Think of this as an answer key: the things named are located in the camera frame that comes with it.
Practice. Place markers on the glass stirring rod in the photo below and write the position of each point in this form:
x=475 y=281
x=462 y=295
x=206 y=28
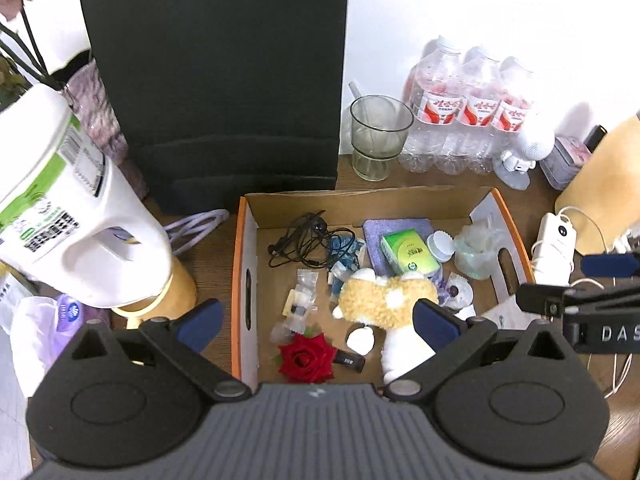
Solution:
x=356 y=92

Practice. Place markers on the white plug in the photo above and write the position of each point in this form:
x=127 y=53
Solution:
x=627 y=242

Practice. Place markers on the white pouch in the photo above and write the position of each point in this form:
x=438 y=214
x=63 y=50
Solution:
x=505 y=316

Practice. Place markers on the green box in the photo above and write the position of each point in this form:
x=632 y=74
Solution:
x=410 y=252

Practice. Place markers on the clear green plastic bag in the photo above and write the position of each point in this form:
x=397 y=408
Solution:
x=477 y=255

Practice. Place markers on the black earphones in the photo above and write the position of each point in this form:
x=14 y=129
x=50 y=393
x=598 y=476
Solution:
x=305 y=240

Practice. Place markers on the pink tin box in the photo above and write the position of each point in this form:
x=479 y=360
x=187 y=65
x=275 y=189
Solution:
x=562 y=162

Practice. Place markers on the purple cloth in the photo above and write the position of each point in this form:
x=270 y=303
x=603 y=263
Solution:
x=375 y=240

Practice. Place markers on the blue white packet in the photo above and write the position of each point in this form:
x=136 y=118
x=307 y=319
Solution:
x=345 y=260

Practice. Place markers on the white astronaut figure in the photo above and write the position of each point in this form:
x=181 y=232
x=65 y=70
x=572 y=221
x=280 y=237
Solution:
x=530 y=140

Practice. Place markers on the black USB stick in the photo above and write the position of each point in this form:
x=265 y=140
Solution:
x=350 y=360

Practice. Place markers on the white plastic bag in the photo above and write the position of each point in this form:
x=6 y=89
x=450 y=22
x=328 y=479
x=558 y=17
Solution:
x=30 y=340

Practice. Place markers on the small clear bag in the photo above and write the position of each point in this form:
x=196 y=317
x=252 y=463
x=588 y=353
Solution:
x=301 y=292
x=286 y=331

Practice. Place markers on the purple wrapping paper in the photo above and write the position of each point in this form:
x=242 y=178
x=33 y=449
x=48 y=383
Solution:
x=100 y=120

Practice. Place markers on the glass cup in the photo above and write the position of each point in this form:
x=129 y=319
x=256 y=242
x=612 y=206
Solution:
x=380 y=135

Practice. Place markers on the white oval object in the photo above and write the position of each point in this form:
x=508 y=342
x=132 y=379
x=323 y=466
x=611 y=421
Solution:
x=361 y=340

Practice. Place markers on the red rose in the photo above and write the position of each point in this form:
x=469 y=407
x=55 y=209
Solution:
x=306 y=357

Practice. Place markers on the cardboard box with orange rim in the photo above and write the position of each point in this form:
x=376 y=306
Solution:
x=247 y=260

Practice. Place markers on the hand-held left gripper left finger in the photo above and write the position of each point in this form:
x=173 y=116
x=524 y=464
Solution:
x=202 y=322

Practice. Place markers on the white power bank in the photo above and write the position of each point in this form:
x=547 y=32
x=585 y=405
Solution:
x=555 y=245

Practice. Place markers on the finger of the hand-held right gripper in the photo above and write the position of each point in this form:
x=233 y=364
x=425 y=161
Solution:
x=615 y=265
x=542 y=299

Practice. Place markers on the white plastic jug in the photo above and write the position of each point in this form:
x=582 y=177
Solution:
x=70 y=200

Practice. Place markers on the white bottle cap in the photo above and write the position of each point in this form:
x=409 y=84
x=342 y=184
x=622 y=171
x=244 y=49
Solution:
x=440 y=246

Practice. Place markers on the plush corgi toy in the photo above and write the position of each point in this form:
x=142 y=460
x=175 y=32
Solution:
x=380 y=300

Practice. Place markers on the clear water bottle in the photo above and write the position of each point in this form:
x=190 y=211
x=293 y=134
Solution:
x=510 y=115
x=475 y=110
x=435 y=105

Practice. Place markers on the small black object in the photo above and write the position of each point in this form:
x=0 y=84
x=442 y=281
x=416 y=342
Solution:
x=596 y=139

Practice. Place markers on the black paper bag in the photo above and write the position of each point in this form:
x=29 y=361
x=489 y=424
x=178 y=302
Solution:
x=220 y=85

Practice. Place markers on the white round case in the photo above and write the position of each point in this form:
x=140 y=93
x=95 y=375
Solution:
x=457 y=291

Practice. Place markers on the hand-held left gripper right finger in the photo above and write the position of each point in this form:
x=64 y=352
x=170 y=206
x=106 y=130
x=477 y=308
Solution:
x=434 y=324

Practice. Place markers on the yellow mug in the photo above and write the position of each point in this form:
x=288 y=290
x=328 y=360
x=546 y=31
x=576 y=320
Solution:
x=180 y=290

